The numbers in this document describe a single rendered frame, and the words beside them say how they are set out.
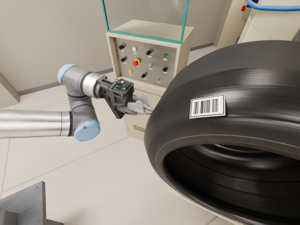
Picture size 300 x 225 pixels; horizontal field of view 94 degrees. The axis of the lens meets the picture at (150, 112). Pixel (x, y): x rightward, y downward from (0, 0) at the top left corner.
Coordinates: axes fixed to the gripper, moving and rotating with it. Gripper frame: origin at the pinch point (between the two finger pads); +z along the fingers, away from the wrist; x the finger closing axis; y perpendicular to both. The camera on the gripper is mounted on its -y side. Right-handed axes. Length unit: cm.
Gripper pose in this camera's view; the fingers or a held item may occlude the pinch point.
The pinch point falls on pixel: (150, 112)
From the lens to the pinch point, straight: 50.1
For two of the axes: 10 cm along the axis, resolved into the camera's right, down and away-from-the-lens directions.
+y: 1.1, -6.5, -7.5
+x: 4.1, -6.6, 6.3
